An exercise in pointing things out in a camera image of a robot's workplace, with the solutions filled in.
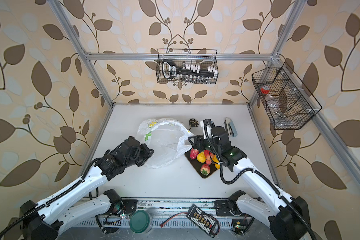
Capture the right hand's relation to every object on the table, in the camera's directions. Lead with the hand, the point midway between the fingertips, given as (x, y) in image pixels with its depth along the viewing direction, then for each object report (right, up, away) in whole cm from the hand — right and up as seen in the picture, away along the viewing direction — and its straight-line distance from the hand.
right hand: (194, 138), depth 76 cm
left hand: (-19, -6, 0) cm, 20 cm away
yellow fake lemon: (+5, -12, +11) cm, 17 cm away
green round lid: (-24, -33, -14) cm, 43 cm away
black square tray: (+2, -18, +13) cm, 22 cm away
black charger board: (+3, -38, -6) cm, 39 cm away
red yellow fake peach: (+6, -18, +6) cm, 20 cm away
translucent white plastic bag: (-16, -3, +23) cm, 28 cm away
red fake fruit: (+1, -10, +13) cm, 17 cm away
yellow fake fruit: (+14, -14, +14) cm, 24 cm away
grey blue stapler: (+26, +5, +27) cm, 38 cm away
